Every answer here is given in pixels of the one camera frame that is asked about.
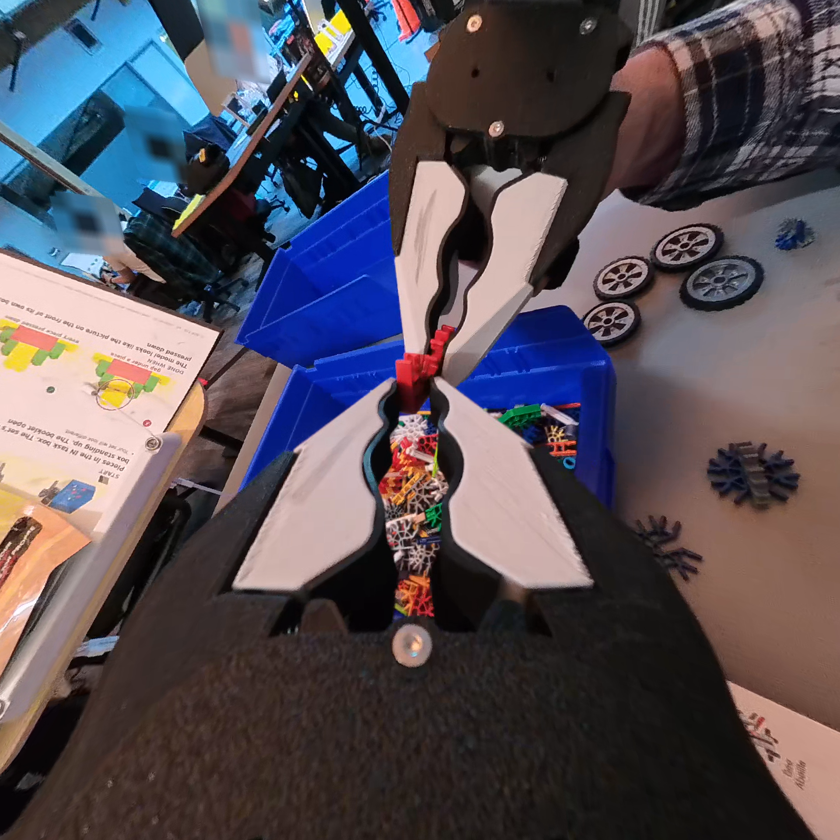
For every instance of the tilted board stand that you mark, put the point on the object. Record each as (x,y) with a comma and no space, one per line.
(92,551)

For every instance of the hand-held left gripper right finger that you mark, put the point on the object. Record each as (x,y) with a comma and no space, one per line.
(519,512)

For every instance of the pile of colourful toy pieces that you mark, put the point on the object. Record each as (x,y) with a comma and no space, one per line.
(418,499)

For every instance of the paper sheet on table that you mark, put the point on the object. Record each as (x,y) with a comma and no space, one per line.
(788,748)

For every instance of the empty blue plastic bin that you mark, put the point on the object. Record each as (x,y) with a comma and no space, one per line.
(328,289)

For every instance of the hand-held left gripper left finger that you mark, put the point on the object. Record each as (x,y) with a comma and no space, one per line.
(315,512)

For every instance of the small blue toy piece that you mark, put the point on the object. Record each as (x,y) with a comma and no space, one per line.
(793,234)
(752,475)
(667,545)

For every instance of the white instruction sheet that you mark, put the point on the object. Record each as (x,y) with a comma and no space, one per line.
(79,368)

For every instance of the person's right forearm plaid sleeve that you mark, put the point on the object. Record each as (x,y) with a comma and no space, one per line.
(748,92)

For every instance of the red toy connector piece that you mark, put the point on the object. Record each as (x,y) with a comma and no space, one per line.
(420,361)

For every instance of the person's right hand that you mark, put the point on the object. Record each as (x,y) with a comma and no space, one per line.
(650,131)

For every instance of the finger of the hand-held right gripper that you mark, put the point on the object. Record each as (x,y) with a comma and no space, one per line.
(519,250)
(423,236)

